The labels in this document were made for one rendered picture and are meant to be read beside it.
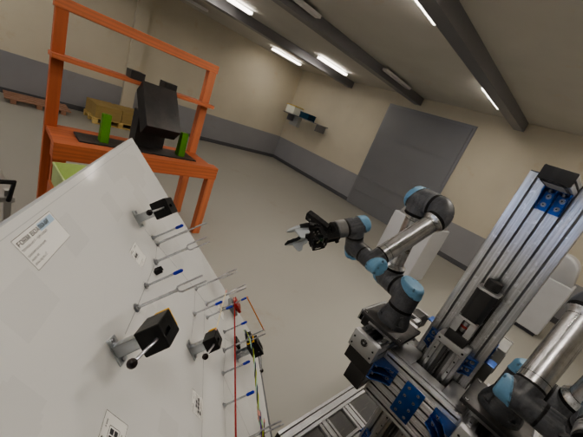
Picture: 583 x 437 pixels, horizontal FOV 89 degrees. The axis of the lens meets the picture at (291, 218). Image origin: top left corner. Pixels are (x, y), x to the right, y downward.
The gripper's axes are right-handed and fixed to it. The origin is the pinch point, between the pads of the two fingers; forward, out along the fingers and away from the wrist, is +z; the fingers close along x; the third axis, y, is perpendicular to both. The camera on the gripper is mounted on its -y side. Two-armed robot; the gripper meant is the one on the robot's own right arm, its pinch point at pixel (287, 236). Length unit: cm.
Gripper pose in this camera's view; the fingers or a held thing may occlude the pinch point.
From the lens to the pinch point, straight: 116.9
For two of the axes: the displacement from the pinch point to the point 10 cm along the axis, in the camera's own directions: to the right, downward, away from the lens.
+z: -9.4, 1.9, -2.9
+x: -1.0, 6.5, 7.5
